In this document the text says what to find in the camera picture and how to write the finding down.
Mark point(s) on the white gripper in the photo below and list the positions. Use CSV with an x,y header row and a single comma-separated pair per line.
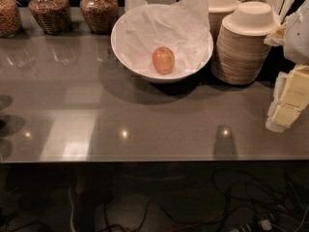
x,y
298,38

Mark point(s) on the red yellow apple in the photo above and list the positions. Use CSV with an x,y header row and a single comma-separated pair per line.
x,y
163,60

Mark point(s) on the white bowl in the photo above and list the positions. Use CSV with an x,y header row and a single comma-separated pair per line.
x,y
117,42

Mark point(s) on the front stack of paper bowls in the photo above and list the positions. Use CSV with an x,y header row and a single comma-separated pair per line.
x,y
240,49

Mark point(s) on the stack of paper bowls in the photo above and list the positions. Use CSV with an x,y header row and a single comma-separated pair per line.
x,y
218,9
240,49

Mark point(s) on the rear stack of paper bowls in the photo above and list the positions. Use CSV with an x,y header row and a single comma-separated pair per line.
x,y
218,9

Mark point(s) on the white tissue paper liner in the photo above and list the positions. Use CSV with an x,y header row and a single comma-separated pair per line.
x,y
161,26

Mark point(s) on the right glass cereal jar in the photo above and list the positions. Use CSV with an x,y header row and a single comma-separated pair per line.
x,y
100,15

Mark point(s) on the glass cereal jar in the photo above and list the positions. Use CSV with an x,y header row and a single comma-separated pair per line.
x,y
53,16
100,15
10,20

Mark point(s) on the middle glass cereal jar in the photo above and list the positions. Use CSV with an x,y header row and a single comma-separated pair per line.
x,y
53,16

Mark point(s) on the left glass cereal jar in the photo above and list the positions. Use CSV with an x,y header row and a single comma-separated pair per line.
x,y
10,20

